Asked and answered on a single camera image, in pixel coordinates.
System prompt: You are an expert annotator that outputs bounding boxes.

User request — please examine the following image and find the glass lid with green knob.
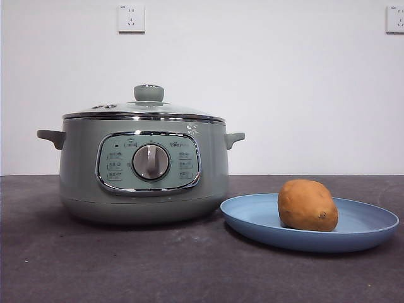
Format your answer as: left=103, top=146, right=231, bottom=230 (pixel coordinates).
left=62, top=84, right=227, bottom=122

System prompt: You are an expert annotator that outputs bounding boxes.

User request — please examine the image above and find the brown potato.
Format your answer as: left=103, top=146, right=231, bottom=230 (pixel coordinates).
left=277, top=179, right=340, bottom=233

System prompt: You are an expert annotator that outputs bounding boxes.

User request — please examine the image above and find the light blue round plate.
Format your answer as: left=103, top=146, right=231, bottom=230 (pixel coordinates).
left=220, top=193, right=400, bottom=253

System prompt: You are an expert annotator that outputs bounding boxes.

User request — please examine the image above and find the sage green electric steamer pot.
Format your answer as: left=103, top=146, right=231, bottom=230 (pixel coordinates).
left=36, top=117, right=246, bottom=225

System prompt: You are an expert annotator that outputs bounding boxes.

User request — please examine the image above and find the white wall socket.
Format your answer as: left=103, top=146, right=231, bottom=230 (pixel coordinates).
left=117, top=4, right=146, bottom=34
left=385, top=5, right=404, bottom=35

